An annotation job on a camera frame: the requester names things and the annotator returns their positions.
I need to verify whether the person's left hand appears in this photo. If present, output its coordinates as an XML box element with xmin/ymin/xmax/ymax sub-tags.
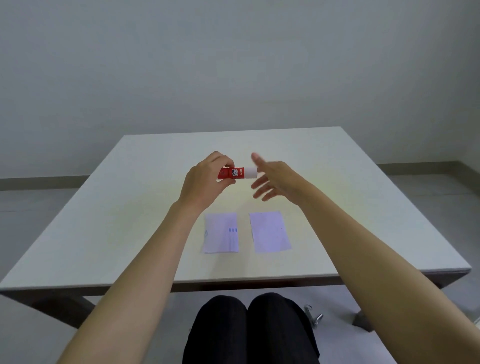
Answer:
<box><xmin>178</xmin><ymin>151</ymin><xmax>237</xmax><ymax>214</ymax></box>

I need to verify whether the person's right hand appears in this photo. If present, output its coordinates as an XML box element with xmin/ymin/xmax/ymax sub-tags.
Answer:
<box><xmin>250</xmin><ymin>152</ymin><xmax>323</xmax><ymax>207</ymax></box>

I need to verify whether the red glue stick white cap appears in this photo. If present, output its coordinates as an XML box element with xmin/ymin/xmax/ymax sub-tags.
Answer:
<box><xmin>217</xmin><ymin>167</ymin><xmax>259</xmax><ymax>181</ymax></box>

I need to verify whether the person's left forearm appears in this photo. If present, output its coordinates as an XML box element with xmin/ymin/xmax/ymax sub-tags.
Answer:
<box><xmin>56</xmin><ymin>200</ymin><xmax>206</xmax><ymax>364</ymax></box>

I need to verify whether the person's right forearm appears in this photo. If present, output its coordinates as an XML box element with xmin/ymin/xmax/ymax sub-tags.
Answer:
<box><xmin>297</xmin><ymin>188</ymin><xmax>480</xmax><ymax>364</ymax></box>

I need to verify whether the plain white paper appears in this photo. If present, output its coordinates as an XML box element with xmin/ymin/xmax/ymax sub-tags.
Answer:
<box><xmin>249</xmin><ymin>211</ymin><xmax>293</xmax><ymax>254</ymax></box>

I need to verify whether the white paper with blue marks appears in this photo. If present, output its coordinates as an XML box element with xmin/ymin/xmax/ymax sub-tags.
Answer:
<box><xmin>202</xmin><ymin>212</ymin><xmax>240</xmax><ymax>254</ymax></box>

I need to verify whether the silver metal chair part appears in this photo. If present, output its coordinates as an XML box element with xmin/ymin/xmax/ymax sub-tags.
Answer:
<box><xmin>304</xmin><ymin>304</ymin><xmax>324</xmax><ymax>329</ymax></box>

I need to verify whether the person's right leg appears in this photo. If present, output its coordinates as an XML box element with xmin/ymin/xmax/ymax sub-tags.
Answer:
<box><xmin>247</xmin><ymin>292</ymin><xmax>322</xmax><ymax>364</ymax></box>

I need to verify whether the person's leg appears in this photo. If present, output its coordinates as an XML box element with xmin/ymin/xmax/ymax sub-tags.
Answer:
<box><xmin>182</xmin><ymin>295</ymin><xmax>249</xmax><ymax>364</ymax></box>
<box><xmin>247</xmin><ymin>292</ymin><xmax>322</xmax><ymax>364</ymax></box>

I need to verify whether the person's left leg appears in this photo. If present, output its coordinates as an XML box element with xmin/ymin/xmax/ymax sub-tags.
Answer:
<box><xmin>182</xmin><ymin>295</ymin><xmax>249</xmax><ymax>364</ymax></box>

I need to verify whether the dark table leg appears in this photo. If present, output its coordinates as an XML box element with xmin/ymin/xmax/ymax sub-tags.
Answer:
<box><xmin>352</xmin><ymin>310</ymin><xmax>374</xmax><ymax>333</ymax></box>

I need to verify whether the grey skirting board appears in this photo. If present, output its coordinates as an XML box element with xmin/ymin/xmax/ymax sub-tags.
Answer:
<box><xmin>0</xmin><ymin>161</ymin><xmax>480</xmax><ymax>192</ymax></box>

